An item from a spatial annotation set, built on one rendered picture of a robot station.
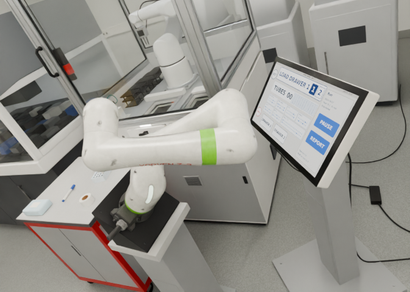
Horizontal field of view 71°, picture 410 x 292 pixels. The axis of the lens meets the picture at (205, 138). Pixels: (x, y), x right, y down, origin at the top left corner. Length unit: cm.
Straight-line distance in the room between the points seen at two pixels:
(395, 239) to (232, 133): 138
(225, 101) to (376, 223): 140
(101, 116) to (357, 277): 149
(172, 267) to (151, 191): 45
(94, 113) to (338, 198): 100
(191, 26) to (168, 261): 104
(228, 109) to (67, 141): 167
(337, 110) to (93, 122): 73
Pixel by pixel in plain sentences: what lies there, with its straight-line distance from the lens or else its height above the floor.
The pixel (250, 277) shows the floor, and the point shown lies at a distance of 195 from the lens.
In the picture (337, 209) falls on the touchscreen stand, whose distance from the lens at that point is 138.
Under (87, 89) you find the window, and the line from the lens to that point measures 192.
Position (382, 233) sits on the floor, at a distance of 205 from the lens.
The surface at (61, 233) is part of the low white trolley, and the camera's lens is 195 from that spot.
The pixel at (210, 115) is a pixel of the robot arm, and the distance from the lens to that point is 100.
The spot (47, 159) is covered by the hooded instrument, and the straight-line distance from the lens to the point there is 232.
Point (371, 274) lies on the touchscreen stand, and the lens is 186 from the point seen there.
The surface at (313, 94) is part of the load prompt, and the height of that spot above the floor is 114.
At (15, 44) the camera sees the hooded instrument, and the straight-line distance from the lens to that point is 235.
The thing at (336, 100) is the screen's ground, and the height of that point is 116.
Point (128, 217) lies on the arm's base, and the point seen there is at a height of 91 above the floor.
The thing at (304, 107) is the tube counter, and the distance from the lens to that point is 106.
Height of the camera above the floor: 163
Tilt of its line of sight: 30 degrees down
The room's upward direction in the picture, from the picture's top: 23 degrees counter-clockwise
